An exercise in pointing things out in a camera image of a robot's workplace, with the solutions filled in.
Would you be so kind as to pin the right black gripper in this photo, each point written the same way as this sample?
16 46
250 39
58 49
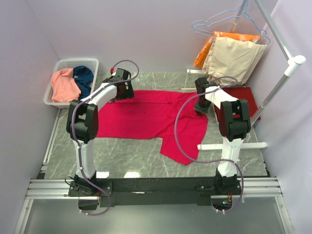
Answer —
200 110

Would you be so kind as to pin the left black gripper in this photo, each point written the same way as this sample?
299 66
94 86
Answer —
128 93

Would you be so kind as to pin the pink red t shirt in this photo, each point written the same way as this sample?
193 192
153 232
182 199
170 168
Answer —
157 114

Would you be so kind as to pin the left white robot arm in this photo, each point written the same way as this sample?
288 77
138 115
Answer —
83 125

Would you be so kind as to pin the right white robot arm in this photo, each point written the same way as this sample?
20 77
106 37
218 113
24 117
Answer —
234 124

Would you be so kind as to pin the white plastic laundry basket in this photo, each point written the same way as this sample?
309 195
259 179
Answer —
91 63

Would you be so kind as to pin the dark blue t shirt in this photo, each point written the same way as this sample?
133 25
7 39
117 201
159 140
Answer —
83 78

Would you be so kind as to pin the folded dark red t shirt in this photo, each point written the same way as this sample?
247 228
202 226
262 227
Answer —
234 103

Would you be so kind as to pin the beige hanging garment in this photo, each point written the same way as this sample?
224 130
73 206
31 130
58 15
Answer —
229 60

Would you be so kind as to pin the salmon pink t shirt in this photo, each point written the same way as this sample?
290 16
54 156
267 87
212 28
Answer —
64 86

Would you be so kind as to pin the black base beam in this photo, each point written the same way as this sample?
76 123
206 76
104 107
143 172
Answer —
153 191

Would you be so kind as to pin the metal clothes rack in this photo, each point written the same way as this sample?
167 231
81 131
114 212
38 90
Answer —
286 122

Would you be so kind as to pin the blue wire hanger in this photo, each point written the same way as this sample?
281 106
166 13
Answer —
232 21

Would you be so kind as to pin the aluminium rail frame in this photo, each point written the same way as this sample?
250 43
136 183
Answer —
58 189

